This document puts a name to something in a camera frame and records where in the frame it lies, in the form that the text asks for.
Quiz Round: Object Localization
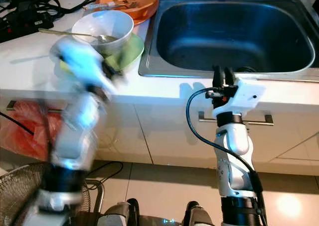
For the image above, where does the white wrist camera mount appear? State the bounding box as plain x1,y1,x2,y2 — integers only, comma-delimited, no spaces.
52,39,115,92
214,78,266,118

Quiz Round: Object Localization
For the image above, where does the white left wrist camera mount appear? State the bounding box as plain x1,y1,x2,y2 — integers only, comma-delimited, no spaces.
52,39,115,92

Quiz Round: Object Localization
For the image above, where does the white bowl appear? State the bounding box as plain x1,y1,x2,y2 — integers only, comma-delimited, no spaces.
71,10,134,52

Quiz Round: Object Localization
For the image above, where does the long bare metal handle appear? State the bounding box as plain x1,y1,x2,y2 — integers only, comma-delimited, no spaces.
198,112,274,126

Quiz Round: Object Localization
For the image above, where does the grey wire floor fan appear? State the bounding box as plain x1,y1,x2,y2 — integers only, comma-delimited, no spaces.
0,161,90,226

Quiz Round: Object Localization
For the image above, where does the black floor cable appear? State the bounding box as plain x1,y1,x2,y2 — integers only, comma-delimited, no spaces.
0,112,124,182

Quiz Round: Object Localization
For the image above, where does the stainless steel sink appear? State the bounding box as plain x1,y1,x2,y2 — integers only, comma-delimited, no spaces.
139,0,319,82

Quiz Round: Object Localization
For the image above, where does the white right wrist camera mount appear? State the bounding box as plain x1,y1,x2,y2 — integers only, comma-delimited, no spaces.
214,78,266,118

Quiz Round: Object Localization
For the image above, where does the orange plate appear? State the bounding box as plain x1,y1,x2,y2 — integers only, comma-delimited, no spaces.
95,2,158,25

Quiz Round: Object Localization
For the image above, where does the black power strip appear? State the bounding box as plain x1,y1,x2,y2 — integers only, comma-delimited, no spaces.
0,9,54,42

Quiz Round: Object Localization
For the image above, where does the grey metal fan stand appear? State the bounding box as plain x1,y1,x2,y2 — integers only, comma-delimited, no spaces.
85,179,105,217

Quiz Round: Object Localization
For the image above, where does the white corner cabinet door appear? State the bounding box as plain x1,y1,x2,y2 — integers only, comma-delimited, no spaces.
269,136,319,174

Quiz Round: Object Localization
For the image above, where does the white cabinet door under sink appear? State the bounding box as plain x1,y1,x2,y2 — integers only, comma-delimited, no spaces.
139,104,319,174

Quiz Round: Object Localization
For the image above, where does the white cabinet door with bag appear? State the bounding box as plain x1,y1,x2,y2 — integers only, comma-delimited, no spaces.
0,92,153,164

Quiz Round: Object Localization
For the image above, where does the green plate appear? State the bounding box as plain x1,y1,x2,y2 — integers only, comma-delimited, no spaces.
60,33,145,72

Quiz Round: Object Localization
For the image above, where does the metal handle under bag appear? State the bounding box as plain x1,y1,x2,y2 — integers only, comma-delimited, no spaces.
7,101,30,112

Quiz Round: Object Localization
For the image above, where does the orange plastic bag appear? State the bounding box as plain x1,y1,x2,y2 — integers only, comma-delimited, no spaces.
0,101,75,162

